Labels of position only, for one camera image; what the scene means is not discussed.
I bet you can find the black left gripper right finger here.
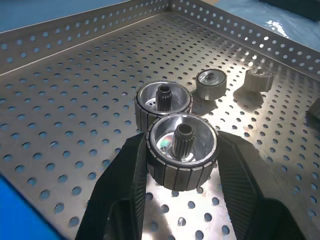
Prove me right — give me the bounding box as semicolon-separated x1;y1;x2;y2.
216;129;320;240

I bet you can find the large metal roller splined shaft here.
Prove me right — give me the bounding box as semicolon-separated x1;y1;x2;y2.
146;112;220;193
135;80;193;133

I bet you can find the perforated steel tray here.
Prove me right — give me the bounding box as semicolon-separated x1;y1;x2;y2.
0;0;320;240

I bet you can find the small metal roller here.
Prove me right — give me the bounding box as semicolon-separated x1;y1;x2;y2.
195;68;227;101
242;68;274;93

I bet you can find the blue plastic tray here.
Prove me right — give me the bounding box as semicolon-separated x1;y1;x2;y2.
0;172;63;240

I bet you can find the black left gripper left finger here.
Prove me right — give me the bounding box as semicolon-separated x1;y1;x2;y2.
74;131;149;240

